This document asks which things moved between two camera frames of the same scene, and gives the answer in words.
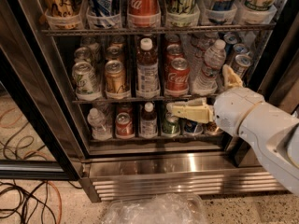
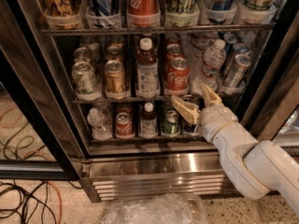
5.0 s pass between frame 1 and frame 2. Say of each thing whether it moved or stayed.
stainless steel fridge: stayed
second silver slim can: stayed
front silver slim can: stayed
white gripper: moved
